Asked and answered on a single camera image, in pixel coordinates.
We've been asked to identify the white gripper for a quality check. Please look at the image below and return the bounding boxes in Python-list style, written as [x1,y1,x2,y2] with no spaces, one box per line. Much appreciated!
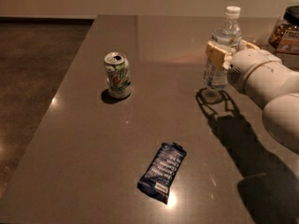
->
[206,39,282,93]

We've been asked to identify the clear plastic water bottle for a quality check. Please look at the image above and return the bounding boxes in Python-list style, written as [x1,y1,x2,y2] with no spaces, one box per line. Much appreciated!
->
[203,6,242,91]

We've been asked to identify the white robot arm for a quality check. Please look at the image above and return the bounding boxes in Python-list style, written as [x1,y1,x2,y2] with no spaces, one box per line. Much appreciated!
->
[206,40,299,153]

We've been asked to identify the nut jar with black lid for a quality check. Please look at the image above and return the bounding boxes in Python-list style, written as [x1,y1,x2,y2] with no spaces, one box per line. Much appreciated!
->
[268,6,299,55]

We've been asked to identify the green white soda can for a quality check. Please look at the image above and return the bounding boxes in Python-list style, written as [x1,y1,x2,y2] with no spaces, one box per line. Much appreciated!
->
[104,51,131,99]

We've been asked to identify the dark blue snack wrapper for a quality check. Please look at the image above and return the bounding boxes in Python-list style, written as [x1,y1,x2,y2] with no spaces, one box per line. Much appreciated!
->
[137,143,187,204]

